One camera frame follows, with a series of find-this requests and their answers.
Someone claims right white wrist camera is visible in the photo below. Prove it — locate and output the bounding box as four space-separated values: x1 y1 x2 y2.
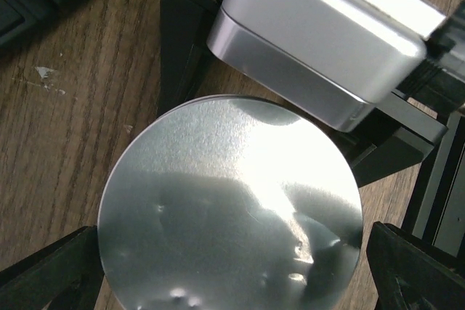
207 0 445 132

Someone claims round metal jar lid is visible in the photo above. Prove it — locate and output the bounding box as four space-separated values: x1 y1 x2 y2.
97 95 363 309

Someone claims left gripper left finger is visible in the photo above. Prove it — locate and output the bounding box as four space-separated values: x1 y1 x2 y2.
1 226 104 309

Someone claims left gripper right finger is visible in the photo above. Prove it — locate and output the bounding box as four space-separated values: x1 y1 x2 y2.
366 221 465 310

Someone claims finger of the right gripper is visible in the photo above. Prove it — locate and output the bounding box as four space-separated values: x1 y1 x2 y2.
337 95 447 187
158 0 219 115

